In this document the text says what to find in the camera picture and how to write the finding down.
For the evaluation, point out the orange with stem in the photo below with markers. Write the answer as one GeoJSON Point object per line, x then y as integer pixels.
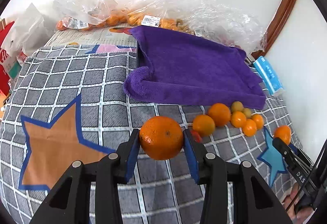
{"type": "Point", "coordinates": [284, 133]}

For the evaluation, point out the clear bag of red fruit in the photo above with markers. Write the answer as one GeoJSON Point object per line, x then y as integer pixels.
{"type": "Point", "coordinates": [230, 27]}

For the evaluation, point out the right hand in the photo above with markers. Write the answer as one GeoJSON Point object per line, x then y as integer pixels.
{"type": "Point", "coordinates": [302, 215]}

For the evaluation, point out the big round orange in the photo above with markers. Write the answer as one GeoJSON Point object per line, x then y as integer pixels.
{"type": "Point", "coordinates": [220, 114]}

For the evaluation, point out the clear bag of tangerines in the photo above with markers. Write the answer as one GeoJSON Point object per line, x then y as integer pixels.
{"type": "Point", "coordinates": [88, 14]}

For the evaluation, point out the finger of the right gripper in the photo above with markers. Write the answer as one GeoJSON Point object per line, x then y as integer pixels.
{"type": "Point", "coordinates": [288, 152]}

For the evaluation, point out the brown wooden door frame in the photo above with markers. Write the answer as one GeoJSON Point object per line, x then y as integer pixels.
{"type": "Point", "coordinates": [276, 26]}

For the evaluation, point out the small orange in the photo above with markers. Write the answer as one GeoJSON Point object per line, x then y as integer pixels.
{"type": "Point", "coordinates": [259, 121]}
{"type": "Point", "coordinates": [250, 128]}

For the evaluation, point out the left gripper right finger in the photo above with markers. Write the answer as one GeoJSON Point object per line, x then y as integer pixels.
{"type": "Point", "coordinates": [253, 199]}

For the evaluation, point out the red paper shopping bag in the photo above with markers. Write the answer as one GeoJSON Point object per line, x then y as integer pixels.
{"type": "Point", "coordinates": [10, 67]}

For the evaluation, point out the greenish yellow small fruit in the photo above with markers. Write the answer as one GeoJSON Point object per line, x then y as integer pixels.
{"type": "Point", "coordinates": [237, 106]}

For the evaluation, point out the small orange kumquat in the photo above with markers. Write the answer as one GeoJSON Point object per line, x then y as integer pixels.
{"type": "Point", "coordinates": [238, 119]}

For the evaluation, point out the blue tissue pack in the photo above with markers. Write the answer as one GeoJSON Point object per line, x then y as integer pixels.
{"type": "Point", "coordinates": [269, 76]}

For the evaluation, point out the purple towel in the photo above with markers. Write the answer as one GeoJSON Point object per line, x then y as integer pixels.
{"type": "Point", "coordinates": [178, 68]}

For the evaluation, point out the large orange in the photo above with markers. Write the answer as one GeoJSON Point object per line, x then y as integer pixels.
{"type": "Point", "coordinates": [161, 138]}

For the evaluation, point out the white plastic bag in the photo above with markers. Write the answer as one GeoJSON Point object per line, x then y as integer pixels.
{"type": "Point", "coordinates": [30, 31]}

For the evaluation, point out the clear bag of kumquats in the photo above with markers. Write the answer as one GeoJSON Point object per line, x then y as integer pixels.
{"type": "Point", "coordinates": [179, 15]}

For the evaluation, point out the small red fruit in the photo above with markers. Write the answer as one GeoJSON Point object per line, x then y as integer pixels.
{"type": "Point", "coordinates": [196, 137]}

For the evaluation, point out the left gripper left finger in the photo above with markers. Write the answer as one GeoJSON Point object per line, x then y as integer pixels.
{"type": "Point", "coordinates": [69, 199]}

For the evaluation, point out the newspaper sheet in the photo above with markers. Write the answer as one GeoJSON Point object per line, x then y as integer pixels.
{"type": "Point", "coordinates": [118, 35]}

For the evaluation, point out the orange with green patch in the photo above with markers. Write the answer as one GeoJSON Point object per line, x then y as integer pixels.
{"type": "Point", "coordinates": [203, 125]}

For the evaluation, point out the small orange front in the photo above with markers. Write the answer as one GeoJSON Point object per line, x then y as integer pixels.
{"type": "Point", "coordinates": [250, 128]}

